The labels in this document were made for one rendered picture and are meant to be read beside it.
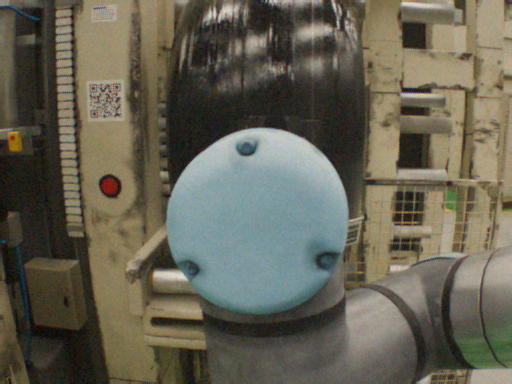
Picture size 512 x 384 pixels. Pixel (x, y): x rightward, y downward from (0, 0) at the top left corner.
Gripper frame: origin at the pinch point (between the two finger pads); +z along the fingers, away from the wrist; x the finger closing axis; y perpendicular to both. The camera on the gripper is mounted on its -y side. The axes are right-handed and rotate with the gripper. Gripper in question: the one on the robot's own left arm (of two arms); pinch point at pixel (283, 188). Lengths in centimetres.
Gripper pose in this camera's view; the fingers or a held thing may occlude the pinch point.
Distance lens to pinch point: 52.8
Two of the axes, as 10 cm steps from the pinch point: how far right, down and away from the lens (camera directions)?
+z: 0.8, -1.0, 9.9
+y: 0.1, -10.0, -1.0
